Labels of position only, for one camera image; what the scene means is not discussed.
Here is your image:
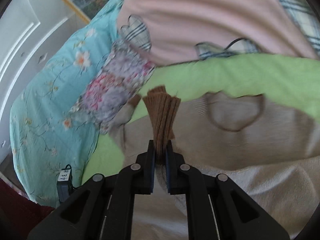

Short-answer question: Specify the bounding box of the beige knit sweater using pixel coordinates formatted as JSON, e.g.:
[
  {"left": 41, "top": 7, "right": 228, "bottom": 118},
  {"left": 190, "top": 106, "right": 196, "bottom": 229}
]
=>
[{"left": 108, "top": 92, "right": 319, "bottom": 239}]

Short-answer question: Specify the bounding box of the black box with label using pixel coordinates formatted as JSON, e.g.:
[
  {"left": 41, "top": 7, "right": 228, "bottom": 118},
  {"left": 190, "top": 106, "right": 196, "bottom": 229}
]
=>
[{"left": 56, "top": 164, "right": 74, "bottom": 204}]

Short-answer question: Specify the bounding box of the turquoise floral quilt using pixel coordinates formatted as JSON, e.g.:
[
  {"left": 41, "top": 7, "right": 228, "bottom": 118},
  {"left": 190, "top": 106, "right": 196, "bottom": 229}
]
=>
[{"left": 10, "top": 0, "right": 122, "bottom": 207}]

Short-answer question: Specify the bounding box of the purple floral pillow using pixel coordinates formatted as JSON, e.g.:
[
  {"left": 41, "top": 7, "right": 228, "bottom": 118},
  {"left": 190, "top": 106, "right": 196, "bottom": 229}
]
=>
[{"left": 70, "top": 39, "right": 156, "bottom": 134}]

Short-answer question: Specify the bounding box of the green bed sheet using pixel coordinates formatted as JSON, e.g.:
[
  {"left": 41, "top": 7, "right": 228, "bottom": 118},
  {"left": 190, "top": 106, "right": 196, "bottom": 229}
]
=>
[{"left": 81, "top": 52, "right": 320, "bottom": 184}]

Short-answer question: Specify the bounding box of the pink quilt with plaid hearts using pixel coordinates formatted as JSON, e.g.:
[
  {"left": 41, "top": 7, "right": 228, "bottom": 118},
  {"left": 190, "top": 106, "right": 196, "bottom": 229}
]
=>
[{"left": 117, "top": 0, "right": 319, "bottom": 66}]

